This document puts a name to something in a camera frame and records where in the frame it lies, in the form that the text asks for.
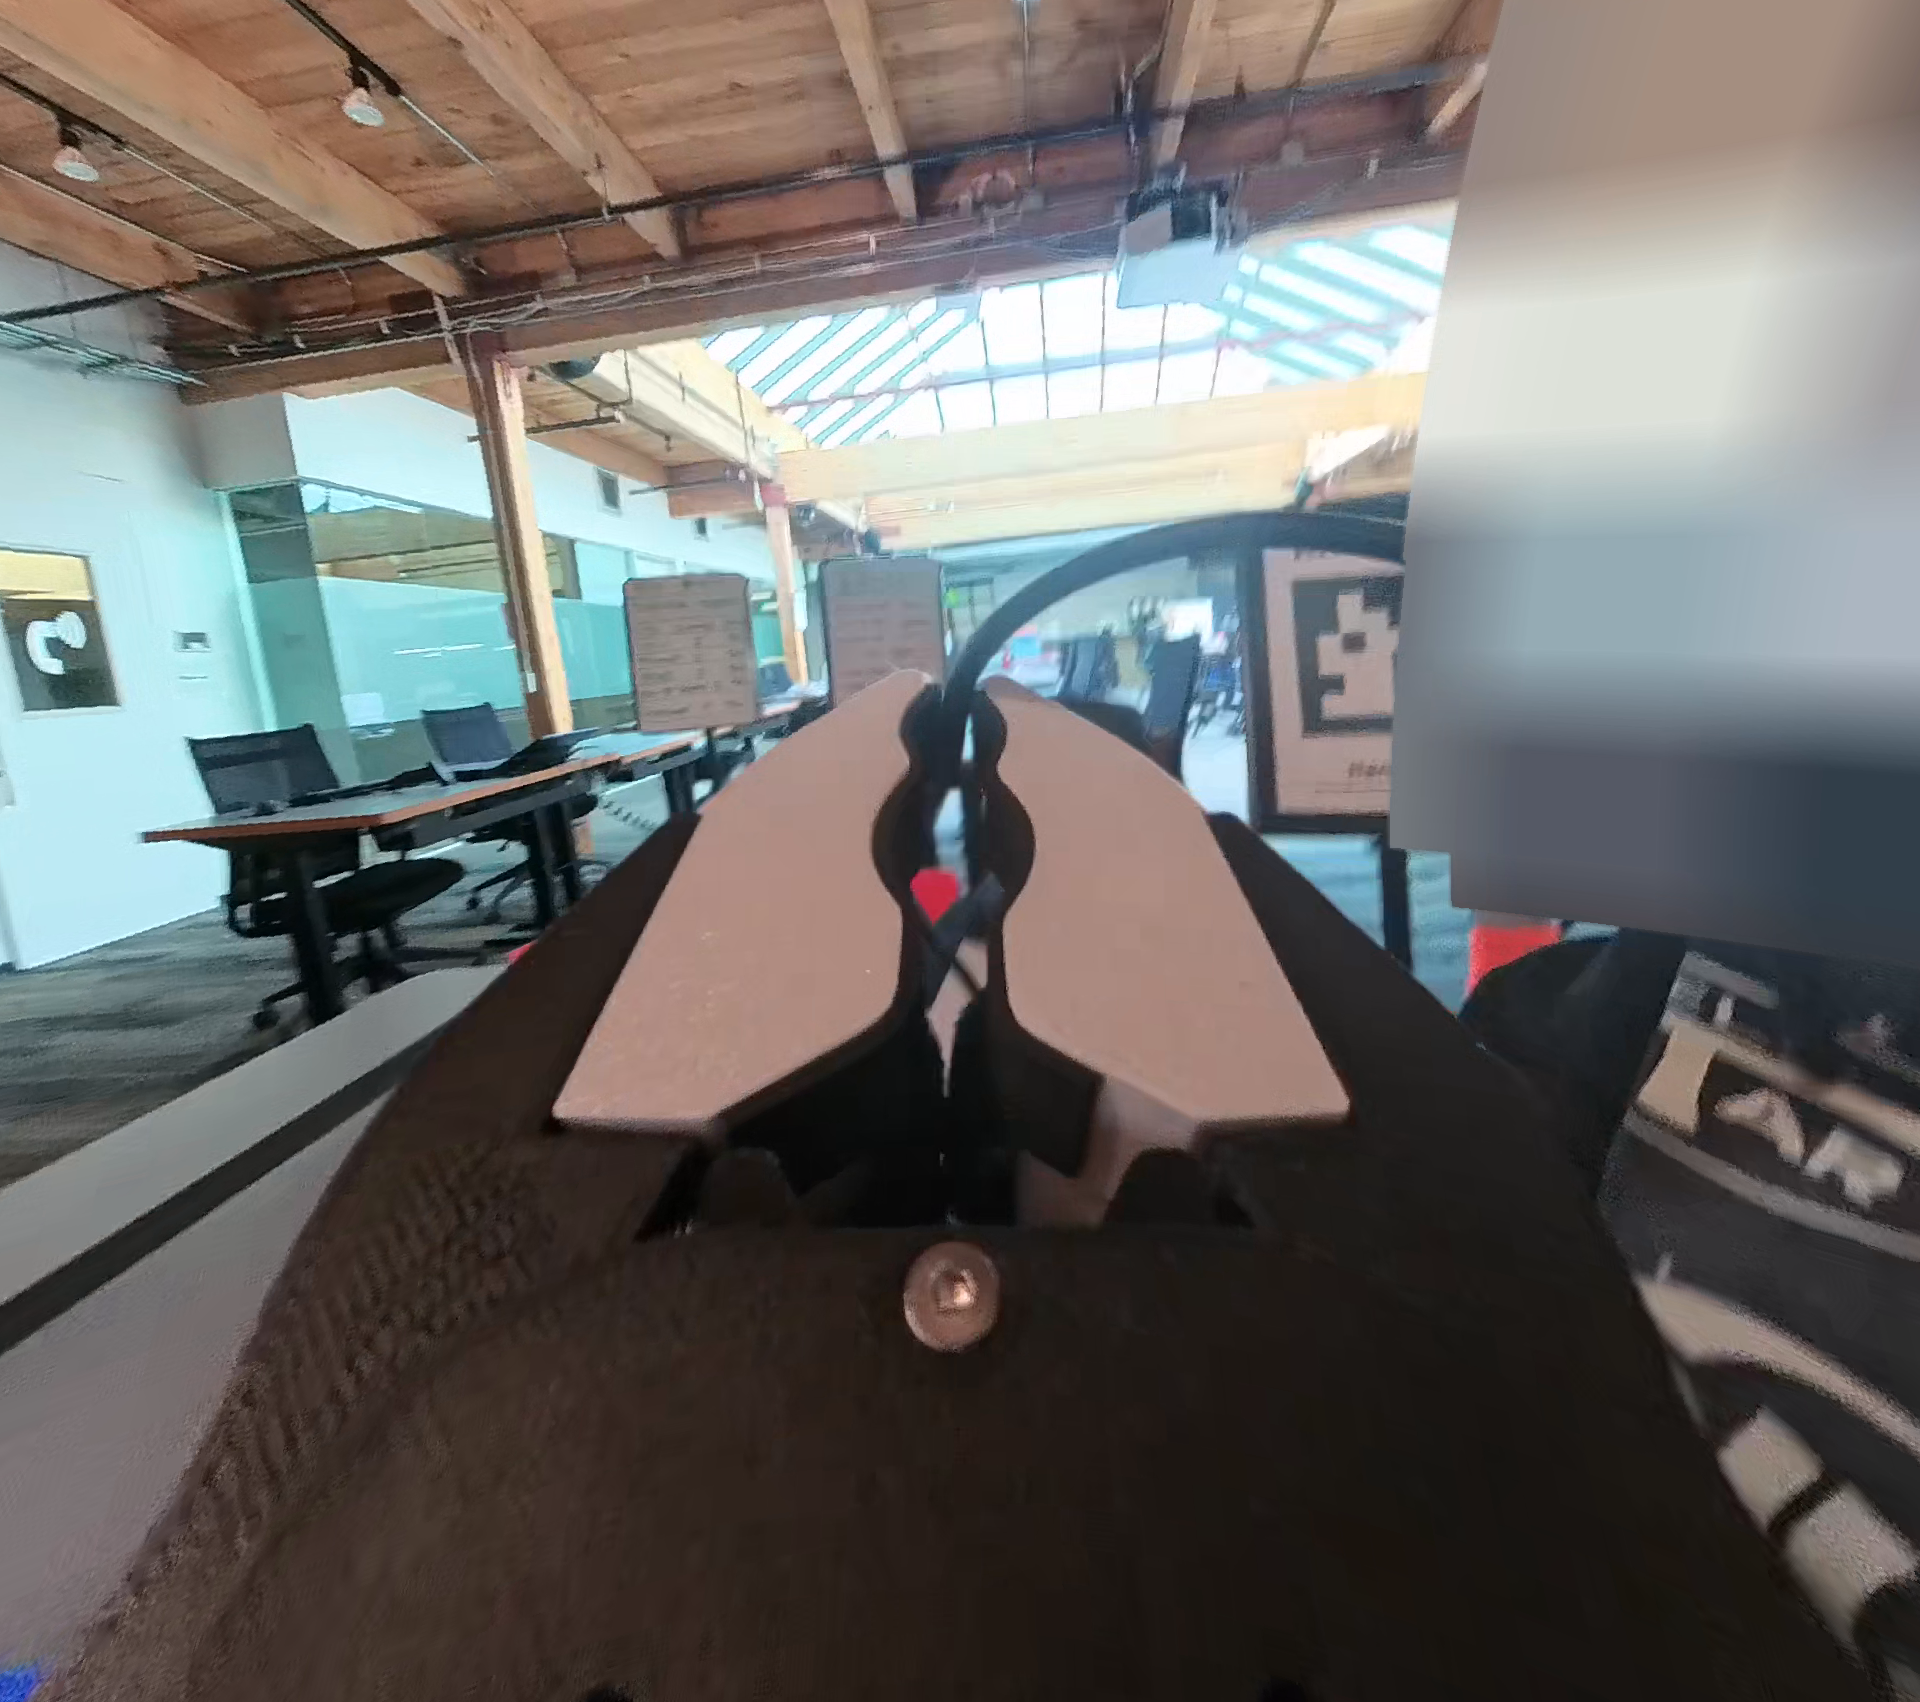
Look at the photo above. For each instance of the black looped object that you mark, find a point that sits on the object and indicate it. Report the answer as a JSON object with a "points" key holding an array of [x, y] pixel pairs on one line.
{"points": [[1140, 547]]}

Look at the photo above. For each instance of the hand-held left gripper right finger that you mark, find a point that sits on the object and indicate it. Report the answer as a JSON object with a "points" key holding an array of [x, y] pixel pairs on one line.
{"points": [[1169, 952]]}

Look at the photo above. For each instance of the whiteboard on black stand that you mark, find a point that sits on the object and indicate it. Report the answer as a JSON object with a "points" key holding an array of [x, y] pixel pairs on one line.
{"points": [[690, 651], [881, 629]]}

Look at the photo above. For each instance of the wooden office desk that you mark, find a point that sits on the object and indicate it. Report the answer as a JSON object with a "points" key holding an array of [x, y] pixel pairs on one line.
{"points": [[375, 810]]}

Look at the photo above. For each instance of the white ceiling projector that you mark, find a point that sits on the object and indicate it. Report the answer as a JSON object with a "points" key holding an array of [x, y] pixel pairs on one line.
{"points": [[1178, 246]]}

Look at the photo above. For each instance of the orange striped traffic cone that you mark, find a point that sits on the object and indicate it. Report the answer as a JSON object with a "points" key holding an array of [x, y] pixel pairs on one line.
{"points": [[1507, 952]]}

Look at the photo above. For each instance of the black printed shirt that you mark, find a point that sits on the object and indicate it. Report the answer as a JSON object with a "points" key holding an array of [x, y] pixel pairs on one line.
{"points": [[1649, 1207]]}

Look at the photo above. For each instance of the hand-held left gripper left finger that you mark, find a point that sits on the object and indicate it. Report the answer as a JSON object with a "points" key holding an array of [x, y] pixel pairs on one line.
{"points": [[750, 952]]}

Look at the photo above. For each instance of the dark wall sign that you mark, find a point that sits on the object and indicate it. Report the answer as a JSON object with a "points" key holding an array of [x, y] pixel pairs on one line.
{"points": [[61, 637]]}

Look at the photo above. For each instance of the tag poster on black stand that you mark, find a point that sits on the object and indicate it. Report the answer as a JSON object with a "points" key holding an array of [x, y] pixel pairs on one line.
{"points": [[1336, 683]]}

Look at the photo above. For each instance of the black office chair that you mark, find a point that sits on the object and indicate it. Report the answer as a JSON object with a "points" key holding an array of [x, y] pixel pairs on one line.
{"points": [[270, 773], [464, 739], [1172, 696], [375, 900]]}

